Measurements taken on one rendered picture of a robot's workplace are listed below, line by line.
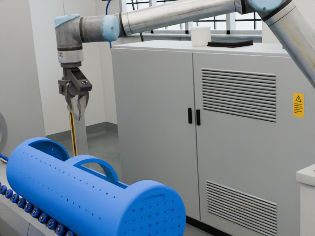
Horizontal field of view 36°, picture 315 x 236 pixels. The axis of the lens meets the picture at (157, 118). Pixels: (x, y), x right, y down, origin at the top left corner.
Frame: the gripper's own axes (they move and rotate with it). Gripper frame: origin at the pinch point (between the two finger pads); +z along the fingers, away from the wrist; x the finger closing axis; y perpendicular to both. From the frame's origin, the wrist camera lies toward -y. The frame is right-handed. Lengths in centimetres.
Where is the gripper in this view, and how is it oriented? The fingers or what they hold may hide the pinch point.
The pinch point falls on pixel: (79, 117)
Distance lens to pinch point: 177.8
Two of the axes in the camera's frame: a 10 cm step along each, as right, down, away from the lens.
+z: 0.6, 9.7, 2.3
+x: -7.8, 1.9, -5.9
